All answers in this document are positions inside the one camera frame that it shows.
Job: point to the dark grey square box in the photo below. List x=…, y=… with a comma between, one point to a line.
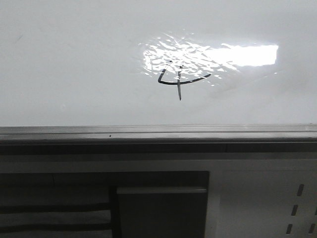
x=167, y=215

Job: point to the grey metal whiteboard tray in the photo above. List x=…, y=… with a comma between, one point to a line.
x=40, y=140

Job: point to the white perforated metal panel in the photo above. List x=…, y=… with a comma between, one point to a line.
x=267, y=204

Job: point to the white glossy whiteboard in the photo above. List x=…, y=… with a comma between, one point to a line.
x=157, y=62

